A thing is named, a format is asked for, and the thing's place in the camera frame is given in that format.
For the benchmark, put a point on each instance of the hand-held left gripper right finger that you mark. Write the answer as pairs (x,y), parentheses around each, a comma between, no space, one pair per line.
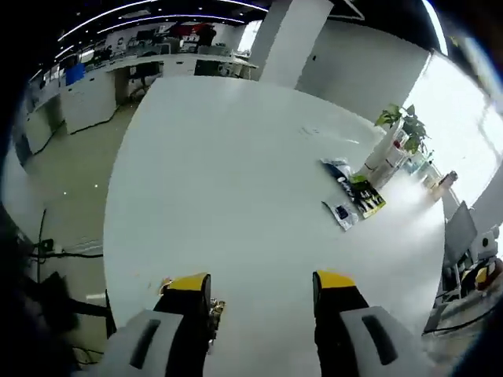
(334,322)

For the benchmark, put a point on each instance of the white office desk row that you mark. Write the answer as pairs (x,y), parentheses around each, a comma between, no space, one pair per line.
(90,98)

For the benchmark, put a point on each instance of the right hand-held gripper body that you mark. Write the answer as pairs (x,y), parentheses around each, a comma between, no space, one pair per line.
(487,243)

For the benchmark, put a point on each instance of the red-capped skincare bottle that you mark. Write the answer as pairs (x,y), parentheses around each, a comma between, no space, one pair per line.
(397,145)

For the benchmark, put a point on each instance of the tall white skincare tube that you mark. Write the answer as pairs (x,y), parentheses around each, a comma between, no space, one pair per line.
(379,157)

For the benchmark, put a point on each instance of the large bright window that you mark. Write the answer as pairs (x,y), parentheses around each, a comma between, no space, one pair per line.
(452,118)

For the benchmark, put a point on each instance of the dark green skincare sachet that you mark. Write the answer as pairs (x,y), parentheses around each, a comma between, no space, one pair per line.
(353,186)

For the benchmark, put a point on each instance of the clear blue skincare sachet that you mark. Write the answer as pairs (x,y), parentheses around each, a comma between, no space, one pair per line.
(341,215)

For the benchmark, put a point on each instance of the grey office chair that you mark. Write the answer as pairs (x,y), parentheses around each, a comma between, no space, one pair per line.
(460,231)

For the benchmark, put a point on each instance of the blue storage box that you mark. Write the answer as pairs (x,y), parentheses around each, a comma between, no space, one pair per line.
(74,74)

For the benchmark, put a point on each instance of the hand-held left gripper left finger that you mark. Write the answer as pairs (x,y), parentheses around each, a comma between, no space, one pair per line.
(184,322)

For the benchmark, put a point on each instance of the green potted plant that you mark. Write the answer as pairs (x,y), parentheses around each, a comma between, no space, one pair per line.
(408,125)

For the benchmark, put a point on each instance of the gold foil skincare sachet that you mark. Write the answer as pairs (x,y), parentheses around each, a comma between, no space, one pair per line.
(217,308)

